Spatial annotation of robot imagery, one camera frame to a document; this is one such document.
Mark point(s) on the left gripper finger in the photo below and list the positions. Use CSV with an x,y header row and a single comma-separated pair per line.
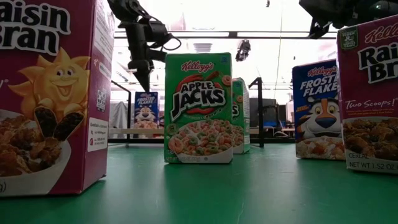
x,y
144,77

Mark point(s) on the Apple Jacks cereal box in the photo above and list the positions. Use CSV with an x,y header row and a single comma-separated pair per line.
x,y
242,124
199,99

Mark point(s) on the Frosted Flakes cereal box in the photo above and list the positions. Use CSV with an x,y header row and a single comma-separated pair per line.
x,y
317,93
146,105

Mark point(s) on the Raisin Bran cereal box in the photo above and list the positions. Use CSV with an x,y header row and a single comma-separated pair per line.
x,y
46,93
373,93

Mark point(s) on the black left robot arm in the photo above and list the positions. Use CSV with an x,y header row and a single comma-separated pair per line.
x,y
124,9

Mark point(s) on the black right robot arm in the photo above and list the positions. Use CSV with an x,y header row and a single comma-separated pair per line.
x,y
382,11

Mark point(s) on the white cloth cover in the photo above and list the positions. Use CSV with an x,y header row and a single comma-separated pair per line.
x,y
119,115

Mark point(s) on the black overhead crossbeam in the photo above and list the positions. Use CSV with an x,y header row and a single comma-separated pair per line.
x,y
217,34

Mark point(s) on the black ceiling spotlight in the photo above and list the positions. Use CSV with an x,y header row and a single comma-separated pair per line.
x,y
242,49

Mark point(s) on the black monitors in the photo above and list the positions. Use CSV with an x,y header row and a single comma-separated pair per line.
x,y
270,109

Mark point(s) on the green table mat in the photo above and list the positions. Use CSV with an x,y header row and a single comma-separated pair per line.
x,y
264,193

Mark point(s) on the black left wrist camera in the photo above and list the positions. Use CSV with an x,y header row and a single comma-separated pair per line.
x,y
158,31

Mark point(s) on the wooden shelf with black frame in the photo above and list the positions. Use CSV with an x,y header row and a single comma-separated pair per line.
x,y
124,131

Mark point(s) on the silver ventilation duct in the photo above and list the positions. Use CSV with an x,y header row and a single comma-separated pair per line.
x,y
202,47

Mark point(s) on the black aluminium table frame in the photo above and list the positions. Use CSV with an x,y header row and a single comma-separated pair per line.
x,y
273,140

